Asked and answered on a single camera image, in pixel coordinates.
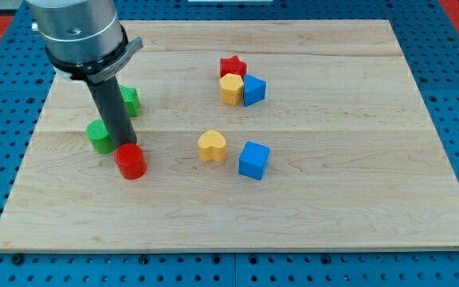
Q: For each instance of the green cylinder block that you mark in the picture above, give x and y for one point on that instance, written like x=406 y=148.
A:
x=99 y=138

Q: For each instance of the yellow heart block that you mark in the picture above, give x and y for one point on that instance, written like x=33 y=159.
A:
x=212 y=146

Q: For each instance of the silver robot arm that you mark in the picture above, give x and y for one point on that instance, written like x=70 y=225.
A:
x=85 y=41

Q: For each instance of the wooden board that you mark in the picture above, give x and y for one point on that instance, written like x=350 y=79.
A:
x=355 y=162

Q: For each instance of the red cylinder block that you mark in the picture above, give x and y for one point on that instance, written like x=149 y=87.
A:
x=130 y=161

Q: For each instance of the blue triangle block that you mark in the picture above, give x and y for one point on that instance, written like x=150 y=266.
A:
x=254 y=90

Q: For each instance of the yellow hexagon block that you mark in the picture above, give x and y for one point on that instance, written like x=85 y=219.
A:
x=231 y=86

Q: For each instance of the blue cube block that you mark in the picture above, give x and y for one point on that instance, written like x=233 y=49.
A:
x=253 y=160

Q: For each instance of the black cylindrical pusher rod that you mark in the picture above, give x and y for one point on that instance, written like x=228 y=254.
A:
x=113 y=111

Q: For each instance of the green star block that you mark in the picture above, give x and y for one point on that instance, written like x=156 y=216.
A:
x=131 y=100

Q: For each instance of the red star block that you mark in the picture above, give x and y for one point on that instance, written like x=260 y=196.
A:
x=232 y=65

